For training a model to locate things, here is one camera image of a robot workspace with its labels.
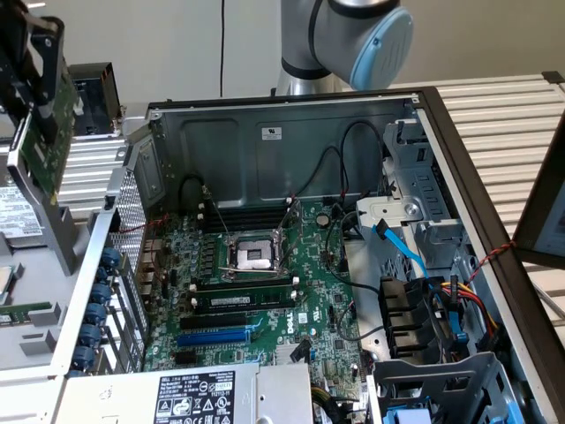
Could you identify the green graphics card metal bracket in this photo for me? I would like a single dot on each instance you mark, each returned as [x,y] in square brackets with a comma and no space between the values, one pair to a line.
[53,132]

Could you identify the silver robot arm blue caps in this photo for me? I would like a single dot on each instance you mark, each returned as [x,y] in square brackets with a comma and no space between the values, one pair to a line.
[318,35]

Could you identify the silver hard disk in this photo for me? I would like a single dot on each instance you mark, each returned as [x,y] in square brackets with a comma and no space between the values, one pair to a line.
[17,216]

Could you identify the open grey PC case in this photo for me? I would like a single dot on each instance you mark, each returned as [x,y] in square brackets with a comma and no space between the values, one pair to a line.
[220,154]

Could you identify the grey parts rack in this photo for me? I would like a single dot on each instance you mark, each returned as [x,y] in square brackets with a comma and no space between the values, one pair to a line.
[39,274]

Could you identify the blue slot retention clip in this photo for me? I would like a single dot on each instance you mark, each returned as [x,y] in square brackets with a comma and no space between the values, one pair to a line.
[92,335]
[95,314]
[104,293]
[84,357]
[105,274]
[112,258]

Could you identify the thin metal locking lever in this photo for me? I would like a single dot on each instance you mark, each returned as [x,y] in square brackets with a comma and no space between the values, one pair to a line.
[217,212]

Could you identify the green spare RAM stick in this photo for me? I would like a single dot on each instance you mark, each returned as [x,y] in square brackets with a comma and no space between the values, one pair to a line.
[26,312]

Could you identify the white case sticker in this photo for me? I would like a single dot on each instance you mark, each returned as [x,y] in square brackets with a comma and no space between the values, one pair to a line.
[273,134]

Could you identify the silver CPU socket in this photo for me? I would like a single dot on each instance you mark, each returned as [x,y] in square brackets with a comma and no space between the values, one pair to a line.
[253,256]

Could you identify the metal socket cover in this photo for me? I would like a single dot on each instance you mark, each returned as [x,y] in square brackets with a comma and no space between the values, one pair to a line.
[291,221]

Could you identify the long black expansion slot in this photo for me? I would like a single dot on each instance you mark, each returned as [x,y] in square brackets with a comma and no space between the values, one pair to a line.
[212,322]

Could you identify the green RAM stick white label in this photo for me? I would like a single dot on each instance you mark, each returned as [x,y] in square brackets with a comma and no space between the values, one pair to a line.
[247,301]

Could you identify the silver coin battery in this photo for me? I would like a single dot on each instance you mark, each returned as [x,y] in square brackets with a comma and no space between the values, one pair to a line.
[323,219]

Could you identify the blue expansion slot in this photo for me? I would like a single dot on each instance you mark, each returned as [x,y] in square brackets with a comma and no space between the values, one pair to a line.
[212,339]

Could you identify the short black expansion slot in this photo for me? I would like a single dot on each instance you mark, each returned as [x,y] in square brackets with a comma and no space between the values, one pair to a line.
[187,358]

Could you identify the grey power supply with label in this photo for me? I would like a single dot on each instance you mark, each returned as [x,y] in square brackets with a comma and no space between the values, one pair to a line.
[132,397]

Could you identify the green Dell motherboard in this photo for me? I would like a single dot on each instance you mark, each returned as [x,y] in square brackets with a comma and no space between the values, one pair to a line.
[309,287]

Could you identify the silver chipset heatsink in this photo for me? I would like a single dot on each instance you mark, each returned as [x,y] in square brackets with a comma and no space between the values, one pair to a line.
[284,351]

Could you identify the silver metal disk bay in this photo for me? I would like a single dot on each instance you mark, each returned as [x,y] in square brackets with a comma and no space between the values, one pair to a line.
[424,190]

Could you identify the black plastic fan shroud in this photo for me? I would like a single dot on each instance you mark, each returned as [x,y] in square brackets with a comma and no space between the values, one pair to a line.
[406,318]

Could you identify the black table corner cap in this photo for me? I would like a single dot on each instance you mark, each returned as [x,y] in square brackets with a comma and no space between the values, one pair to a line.
[554,79]

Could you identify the grey disk bay blue insert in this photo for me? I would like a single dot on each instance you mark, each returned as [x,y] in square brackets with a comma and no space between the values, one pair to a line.
[441,384]

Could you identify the black framed monitor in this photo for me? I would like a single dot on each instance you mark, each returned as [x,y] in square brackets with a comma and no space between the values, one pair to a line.
[543,212]

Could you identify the small black case switch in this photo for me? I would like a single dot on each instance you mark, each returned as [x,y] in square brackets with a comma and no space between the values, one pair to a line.
[108,202]

